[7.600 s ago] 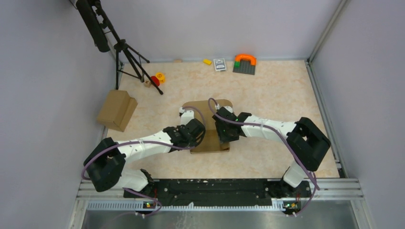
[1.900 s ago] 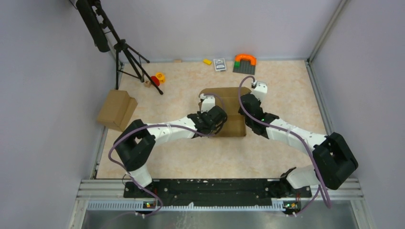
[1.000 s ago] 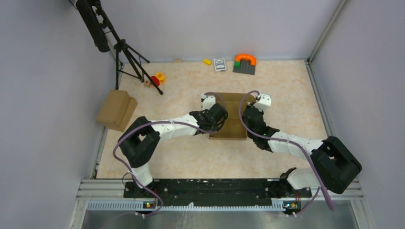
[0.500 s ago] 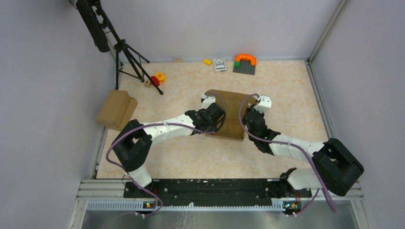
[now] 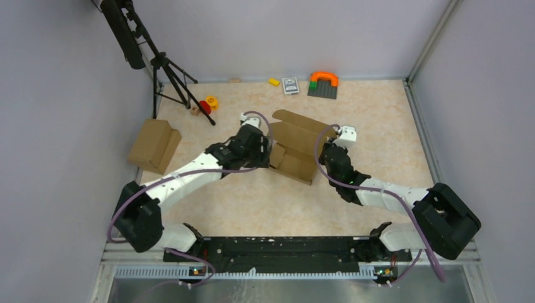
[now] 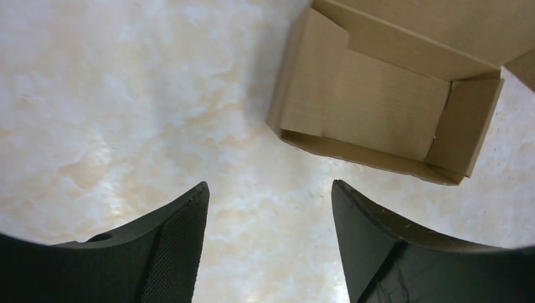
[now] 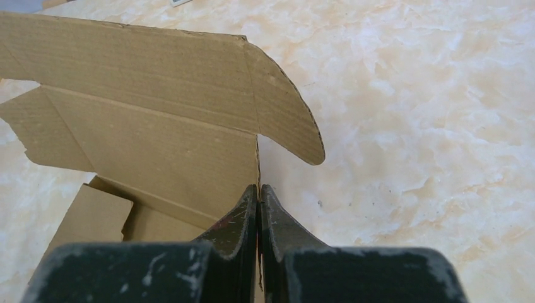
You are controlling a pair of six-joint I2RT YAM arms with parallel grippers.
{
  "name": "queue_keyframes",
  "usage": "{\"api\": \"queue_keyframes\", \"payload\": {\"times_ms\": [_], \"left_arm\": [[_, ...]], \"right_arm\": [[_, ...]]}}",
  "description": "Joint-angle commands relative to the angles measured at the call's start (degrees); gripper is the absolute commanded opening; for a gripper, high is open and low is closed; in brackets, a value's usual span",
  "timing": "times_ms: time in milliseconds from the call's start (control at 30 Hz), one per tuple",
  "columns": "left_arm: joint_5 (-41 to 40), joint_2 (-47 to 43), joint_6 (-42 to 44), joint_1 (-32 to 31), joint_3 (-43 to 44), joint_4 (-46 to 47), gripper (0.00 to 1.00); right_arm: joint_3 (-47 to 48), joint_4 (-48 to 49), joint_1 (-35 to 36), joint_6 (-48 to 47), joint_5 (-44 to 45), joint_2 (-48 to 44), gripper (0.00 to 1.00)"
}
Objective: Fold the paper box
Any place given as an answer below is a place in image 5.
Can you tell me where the brown cardboard box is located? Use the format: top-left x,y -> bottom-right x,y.
127,119 -> 182,175
269,109 -> 336,185

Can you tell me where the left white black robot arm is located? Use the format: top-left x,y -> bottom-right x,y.
111,117 -> 271,261

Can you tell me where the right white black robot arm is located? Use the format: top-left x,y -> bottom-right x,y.
318,143 -> 481,260

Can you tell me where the playing card deck box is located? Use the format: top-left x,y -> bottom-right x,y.
281,77 -> 300,95

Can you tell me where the folded brown cardboard box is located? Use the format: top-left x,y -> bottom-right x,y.
127,119 -> 182,175

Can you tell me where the yellow round toy disc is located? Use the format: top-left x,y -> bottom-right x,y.
205,95 -> 219,110

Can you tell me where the red round toy disc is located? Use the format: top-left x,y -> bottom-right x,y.
199,100 -> 212,115

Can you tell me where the small wooden cube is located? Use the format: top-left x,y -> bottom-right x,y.
189,107 -> 200,116

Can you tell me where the yellow small block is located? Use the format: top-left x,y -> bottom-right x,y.
268,78 -> 280,86

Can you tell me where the grey building baseplate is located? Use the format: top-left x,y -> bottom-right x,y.
307,80 -> 338,100

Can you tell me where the orange arch block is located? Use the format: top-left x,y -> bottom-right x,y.
310,71 -> 339,87

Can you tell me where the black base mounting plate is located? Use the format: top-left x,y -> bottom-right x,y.
163,236 -> 413,275

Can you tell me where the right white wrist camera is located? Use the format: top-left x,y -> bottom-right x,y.
333,126 -> 357,150

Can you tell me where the black camera tripod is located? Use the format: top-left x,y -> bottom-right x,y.
97,0 -> 216,126

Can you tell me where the aluminium frame rail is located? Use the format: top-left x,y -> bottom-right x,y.
90,237 -> 497,302

